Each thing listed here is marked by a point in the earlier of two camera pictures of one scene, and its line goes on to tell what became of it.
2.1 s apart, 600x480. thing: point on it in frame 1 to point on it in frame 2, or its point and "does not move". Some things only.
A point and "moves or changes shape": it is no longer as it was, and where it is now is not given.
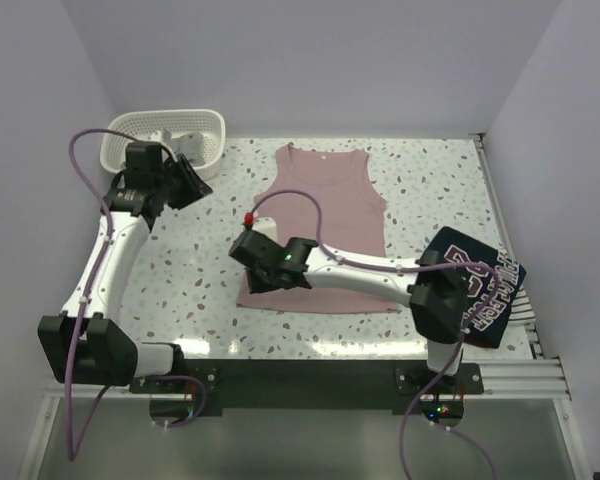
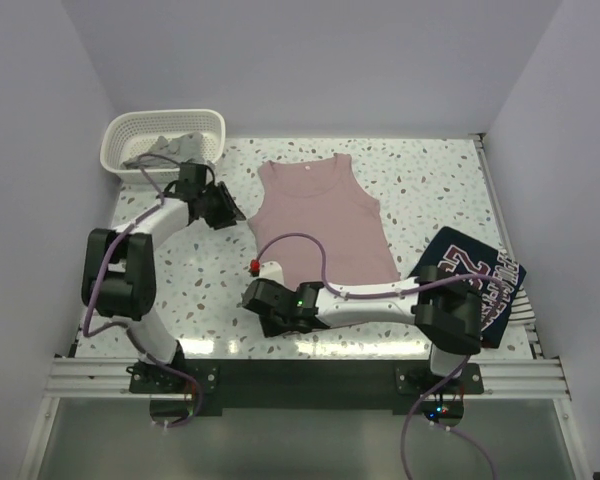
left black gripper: [195, 187] to [229, 212]
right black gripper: [258, 285] to [272, 329]
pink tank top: [334, 201] moves or changes shape
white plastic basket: [210, 124] does not move
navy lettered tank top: [493, 280] does not move
